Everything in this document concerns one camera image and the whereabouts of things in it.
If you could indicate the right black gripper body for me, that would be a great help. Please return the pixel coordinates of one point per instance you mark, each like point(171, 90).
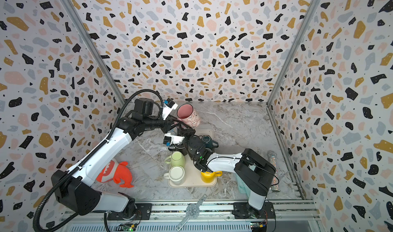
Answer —
point(179, 146)

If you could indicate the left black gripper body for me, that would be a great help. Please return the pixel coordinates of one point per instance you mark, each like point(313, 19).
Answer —
point(173, 120)

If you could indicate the pink mug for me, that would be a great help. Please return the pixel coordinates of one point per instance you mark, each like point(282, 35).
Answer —
point(188, 115)

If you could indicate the black mug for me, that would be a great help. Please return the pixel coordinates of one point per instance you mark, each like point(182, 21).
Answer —
point(178, 147)

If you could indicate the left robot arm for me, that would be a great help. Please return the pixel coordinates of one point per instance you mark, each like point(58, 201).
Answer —
point(73, 188)

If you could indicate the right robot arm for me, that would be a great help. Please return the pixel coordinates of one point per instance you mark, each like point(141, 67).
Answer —
point(253, 170)

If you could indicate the dark green mug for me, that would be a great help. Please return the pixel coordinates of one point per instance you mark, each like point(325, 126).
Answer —
point(210, 144)

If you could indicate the light green mug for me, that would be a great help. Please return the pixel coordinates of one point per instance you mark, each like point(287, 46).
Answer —
point(176, 159)

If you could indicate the yellow mug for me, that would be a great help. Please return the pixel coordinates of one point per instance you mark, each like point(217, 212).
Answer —
point(208, 177)

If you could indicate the white mug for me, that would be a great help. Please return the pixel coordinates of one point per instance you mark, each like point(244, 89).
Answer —
point(176, 175)

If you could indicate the beige plastic tray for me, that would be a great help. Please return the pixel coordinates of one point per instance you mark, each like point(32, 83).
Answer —
point(193, 175)

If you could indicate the light green cloth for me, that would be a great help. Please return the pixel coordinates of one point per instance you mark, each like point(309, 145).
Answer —
point(242, 187)

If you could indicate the red shark toy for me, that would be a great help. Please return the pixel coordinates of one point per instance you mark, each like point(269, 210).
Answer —
point(118, 172)

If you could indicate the glitter filled glass tube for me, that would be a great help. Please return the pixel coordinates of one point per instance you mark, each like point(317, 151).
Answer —
point(275, 183)

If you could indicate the metal perforated bracket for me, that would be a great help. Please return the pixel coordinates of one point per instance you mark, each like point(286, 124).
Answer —
point(192, 212)

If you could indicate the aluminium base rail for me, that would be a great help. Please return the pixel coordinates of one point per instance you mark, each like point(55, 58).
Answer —
point(206, 216)

